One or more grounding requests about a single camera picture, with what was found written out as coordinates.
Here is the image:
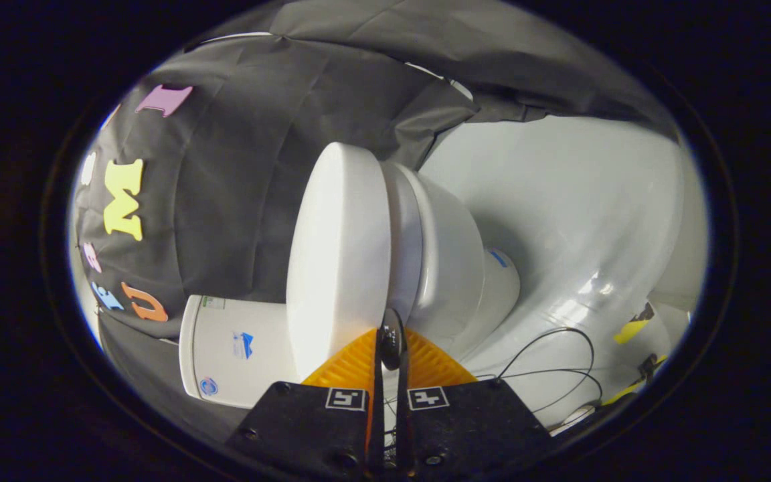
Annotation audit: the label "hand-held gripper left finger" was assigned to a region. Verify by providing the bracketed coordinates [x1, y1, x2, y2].
[225, 327, 386, 477]

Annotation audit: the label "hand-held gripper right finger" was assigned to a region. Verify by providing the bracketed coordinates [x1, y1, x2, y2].
[396, 327, 553, 477]

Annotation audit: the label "white toilet lid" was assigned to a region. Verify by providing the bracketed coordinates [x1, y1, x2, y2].
[285, 142, 405, 380]

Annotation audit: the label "white toilet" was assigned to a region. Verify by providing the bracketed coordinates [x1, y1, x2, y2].
[178, 161, 521, 409]

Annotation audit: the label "small yellow black object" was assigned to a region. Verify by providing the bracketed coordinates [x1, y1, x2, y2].
[613, 303, 657, 345]

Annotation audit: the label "black backdrop cloth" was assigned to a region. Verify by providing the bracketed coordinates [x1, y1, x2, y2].
[74, 0, 681, 443]

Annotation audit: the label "thin black cables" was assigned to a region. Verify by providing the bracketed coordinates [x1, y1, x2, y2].
[473, 327, 604, 416]

